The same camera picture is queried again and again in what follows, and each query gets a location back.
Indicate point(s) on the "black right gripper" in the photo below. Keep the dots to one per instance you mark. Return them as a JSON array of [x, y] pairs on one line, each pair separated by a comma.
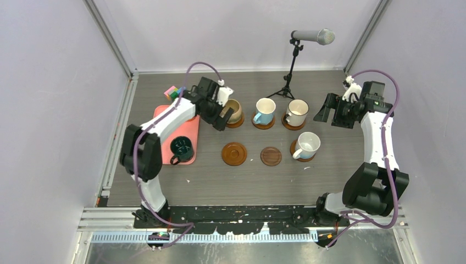
[[331, 103]]

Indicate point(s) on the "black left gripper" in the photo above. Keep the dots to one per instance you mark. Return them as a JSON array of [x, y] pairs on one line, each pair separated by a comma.
[[221, 122]]

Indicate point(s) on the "beige ceramic mug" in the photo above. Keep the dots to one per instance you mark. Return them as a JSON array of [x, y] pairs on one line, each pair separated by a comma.
[[237, 113]]

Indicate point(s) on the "pink plastic tray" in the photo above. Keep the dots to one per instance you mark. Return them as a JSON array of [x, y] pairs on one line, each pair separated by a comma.
[[189, 129]]

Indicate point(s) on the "light brown wooden coaster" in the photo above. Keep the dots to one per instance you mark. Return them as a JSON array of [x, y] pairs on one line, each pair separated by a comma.
[[234, 154]]

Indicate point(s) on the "white mug dark rim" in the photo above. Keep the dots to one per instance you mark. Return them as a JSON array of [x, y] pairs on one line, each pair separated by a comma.
[[296, 112]]

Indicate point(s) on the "dark green mug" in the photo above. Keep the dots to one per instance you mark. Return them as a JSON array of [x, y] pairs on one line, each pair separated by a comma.
[[182, 150]]

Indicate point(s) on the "light blue mug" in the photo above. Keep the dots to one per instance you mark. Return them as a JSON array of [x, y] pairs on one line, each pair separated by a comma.
[[265, 108]]

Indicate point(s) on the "dark walnut wooden coaster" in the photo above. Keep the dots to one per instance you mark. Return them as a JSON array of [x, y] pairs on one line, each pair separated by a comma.
[[271, 156]]

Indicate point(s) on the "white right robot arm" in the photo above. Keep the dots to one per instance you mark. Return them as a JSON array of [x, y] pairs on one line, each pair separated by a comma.
[[378, 183]]

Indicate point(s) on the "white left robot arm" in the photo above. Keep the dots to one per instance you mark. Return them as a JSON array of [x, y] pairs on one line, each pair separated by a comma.
[[141, 150]]

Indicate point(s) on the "black microphone tripod stand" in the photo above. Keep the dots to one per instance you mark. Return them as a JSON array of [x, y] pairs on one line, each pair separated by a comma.
[[285, 91]]

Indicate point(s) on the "colourful toy block stack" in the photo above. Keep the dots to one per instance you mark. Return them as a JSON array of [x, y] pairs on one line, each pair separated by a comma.
[[173, 93]]

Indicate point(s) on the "grey microphone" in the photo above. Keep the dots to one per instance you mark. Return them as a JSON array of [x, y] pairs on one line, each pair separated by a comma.
[[322, 37]]

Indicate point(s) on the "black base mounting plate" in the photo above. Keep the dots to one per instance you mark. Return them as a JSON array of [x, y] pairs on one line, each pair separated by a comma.
[[238, 220]]

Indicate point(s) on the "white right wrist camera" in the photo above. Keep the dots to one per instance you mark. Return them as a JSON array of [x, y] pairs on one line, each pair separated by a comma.
[[353, 90]]

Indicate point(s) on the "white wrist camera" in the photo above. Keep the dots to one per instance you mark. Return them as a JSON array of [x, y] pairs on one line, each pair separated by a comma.
[[353, 90], [222, 94]]

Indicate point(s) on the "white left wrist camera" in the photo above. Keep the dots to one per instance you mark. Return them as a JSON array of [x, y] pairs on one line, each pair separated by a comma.
[[222, 94]]

